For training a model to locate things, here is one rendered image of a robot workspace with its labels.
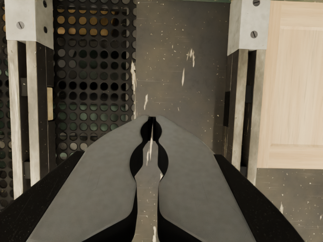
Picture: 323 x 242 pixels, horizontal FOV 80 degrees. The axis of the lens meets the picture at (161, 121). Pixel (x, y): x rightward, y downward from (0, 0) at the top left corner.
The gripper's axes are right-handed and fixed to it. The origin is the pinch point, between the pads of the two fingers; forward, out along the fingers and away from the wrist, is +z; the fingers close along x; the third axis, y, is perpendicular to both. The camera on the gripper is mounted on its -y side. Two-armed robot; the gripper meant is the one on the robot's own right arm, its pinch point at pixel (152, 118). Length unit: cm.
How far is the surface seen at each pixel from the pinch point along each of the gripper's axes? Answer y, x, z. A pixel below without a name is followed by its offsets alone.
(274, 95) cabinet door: 11.9, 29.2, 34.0
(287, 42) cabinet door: 0, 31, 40
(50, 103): 15.5, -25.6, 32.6
